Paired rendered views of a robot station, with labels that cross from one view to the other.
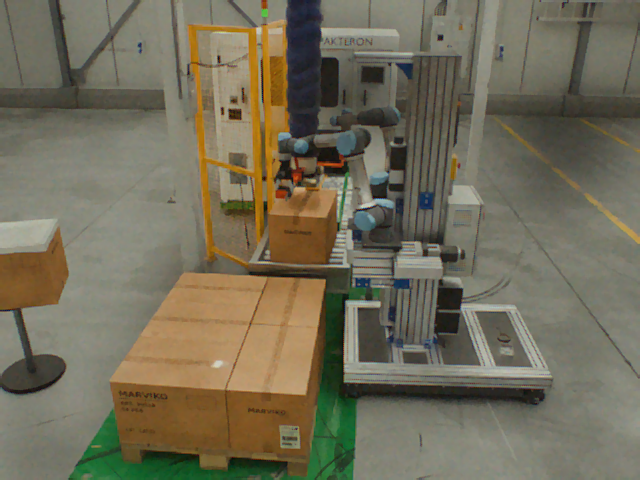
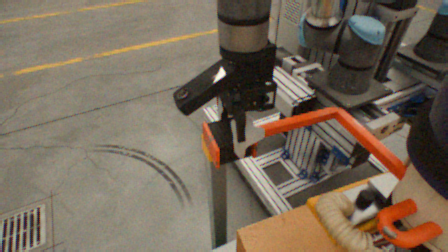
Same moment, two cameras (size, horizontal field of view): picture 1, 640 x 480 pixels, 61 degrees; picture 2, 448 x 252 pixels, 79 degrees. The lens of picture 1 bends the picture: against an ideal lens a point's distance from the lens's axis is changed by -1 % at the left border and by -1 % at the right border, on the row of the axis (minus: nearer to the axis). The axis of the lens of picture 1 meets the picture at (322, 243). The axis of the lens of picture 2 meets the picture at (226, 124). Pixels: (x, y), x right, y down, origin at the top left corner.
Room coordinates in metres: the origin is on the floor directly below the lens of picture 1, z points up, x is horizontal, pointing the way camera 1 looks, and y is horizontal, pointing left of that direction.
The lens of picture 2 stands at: (4.19, 0.17, 1.60)
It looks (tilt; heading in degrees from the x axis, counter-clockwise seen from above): 42 degrees down; 240
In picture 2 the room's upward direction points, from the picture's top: straight up
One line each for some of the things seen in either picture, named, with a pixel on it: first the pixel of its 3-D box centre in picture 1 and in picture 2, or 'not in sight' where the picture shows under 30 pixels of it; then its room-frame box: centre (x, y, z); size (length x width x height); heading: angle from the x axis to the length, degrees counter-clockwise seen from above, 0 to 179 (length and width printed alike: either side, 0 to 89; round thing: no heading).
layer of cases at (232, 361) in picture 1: (235, 350); not in sight; (2.74, 0.52, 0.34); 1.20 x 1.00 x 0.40; 175
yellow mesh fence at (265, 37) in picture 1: (278, 138); not in sight; (5.19, 0.43, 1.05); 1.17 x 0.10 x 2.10; 175
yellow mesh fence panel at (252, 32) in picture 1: (228, 159); not in sight; (4.45, 0.80, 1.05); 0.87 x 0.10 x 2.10; 47
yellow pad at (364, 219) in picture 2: (316, 179); (389, 192); (3.72, 0.05, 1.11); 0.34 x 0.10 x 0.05; 171
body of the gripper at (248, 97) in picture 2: not in sight; (245, 77); (3.96, -0.16, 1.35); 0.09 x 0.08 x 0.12; 171
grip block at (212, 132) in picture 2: not in sight; (229, 139); (3.99, -0.16, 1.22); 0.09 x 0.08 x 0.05; 81
